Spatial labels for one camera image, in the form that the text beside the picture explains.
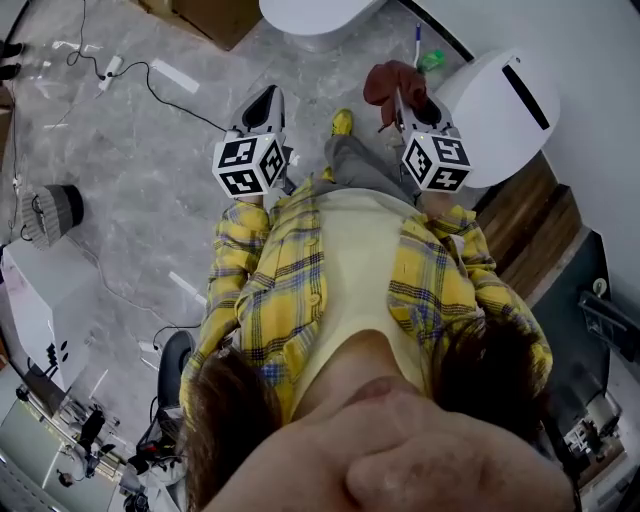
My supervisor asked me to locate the brown cardboard box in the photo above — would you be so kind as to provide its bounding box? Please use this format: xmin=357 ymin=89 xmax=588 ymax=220
xmin=133 ymin=0 xmax=265 ymax=52

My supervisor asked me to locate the person's face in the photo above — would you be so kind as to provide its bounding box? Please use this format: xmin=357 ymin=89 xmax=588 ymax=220
xmin=199 ymin=328 xmax=577 ymax=512

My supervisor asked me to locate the person's right forearm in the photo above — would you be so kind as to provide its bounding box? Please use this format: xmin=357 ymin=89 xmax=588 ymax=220
xmin=421 ymin=190 xmax=503 ymax=284

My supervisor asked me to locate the black mounted device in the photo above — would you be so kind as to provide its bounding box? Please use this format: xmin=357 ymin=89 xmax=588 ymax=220
xmin=577 ymin=277 xmax=640 ymax=362

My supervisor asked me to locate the black chair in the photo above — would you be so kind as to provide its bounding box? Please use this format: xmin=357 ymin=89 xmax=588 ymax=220
xmin=156 ymin=329 xmax=197 ymax=410

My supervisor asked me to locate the green plastic brush head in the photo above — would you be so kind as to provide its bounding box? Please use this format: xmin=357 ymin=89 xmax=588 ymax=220
xmin=416 ymin=49 xmax=447 ymax=75

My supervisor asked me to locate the black power cable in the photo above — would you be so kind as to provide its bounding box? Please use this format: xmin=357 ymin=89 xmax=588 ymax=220
xmin=66 ymin=0 xmax=229 ymax=134

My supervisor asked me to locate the person's yellow plaid shirt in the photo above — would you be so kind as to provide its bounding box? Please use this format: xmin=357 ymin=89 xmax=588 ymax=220
xmin=178 ymin=173 xmax=554 ymax=437

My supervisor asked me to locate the white rounded bin with slot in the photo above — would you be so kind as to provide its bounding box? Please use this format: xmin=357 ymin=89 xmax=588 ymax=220
xmin=433 ymin=46 xmax=562 ymax=190

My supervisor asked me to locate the person's yellow shoe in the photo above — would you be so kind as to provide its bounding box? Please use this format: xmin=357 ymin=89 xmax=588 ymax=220
xmin=330 ymin=107 xmax=355 ymax=138

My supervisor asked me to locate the white floor tape strip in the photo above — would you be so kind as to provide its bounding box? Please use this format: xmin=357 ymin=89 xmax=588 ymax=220
xmin=167 ymin=270 xmax=208 ymax=307
xmin=149 ymin=58 xmax=201 ymax=95

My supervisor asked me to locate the person's cream undershirt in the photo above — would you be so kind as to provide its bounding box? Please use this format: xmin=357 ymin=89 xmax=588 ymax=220
xmin=288 ymin=186 xmax=432 ymax=427

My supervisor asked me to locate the wooden step platform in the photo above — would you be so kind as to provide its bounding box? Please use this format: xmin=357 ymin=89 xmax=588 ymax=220
xmin=471 ymin=153 xmax=585 ymax=303

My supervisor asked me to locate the white box cabinet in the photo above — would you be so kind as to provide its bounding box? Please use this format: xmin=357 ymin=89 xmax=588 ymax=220
xmin=0 ymin=234 xmax=103 ymax=393

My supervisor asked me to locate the person's grey trouser leg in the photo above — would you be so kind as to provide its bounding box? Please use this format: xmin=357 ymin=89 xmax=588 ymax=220
xmin=323 ymin=134 xmax=419 ymax=207

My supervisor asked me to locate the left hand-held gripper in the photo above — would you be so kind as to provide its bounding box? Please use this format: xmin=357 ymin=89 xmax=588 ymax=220
xmin=211 ymin=84 xmax=297 ymax=202

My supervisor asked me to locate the dark red cloth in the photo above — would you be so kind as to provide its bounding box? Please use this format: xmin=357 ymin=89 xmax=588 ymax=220
xmin=362 ymin=59 xmax=430 ymax=127

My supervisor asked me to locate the white toilet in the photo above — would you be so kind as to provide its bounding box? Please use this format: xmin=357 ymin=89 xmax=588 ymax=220
xmin=258 ymin=0 xmax=387 ymax=52

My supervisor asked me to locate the black tripod equipment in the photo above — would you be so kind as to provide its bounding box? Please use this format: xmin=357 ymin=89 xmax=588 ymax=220
xmin=123 ymin=399 xmax=187 ymax=484

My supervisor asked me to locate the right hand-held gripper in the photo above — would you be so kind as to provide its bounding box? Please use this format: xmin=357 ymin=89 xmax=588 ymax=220
xmin=393 ymin=89 xmax=475 ymax=194

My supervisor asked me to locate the person's left forearm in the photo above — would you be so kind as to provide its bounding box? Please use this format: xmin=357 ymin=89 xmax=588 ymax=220
xmin=205 ymin=193 xmax=272 ymax=326

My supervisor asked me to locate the white power strip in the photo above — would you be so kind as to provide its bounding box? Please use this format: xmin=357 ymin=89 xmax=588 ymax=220
xmin=96 ymin=54 xmax=125 ymax=92

